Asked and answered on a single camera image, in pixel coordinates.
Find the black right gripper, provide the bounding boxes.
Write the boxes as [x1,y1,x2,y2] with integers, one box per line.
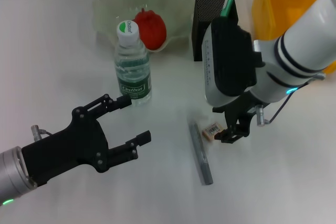
[212,93,262,144]

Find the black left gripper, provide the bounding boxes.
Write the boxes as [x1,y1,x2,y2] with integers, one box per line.
[20,93,153,185]

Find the beige eraser with barcode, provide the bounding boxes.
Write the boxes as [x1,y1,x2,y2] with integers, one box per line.
[202,122,222,140]

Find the grey glitter pen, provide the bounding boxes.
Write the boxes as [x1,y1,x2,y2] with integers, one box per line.
[187,120,214,186]

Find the clear green-label water bottle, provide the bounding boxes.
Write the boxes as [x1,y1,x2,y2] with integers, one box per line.
[114,19,153,107]

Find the red-orange knobbly orange fruit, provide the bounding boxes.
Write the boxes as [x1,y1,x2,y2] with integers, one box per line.
[132,8,167,51]

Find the green utility knife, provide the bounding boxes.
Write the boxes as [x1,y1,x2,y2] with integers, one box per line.
[219,0,236,18]

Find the black mesh pen holder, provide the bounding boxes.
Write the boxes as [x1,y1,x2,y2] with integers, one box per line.
[192,0,239,62]

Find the pale green glass fruit plate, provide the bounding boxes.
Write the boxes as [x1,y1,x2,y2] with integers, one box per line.
[92,0,194,52]

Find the yellow plastic bin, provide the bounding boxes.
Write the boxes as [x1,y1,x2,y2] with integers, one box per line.
[251,0,336,76]

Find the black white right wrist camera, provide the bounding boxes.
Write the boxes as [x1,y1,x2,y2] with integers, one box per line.
[202,16,265,107]

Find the left gripper cable with plug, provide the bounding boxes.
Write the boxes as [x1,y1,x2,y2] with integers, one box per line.
[30,124,54,141]

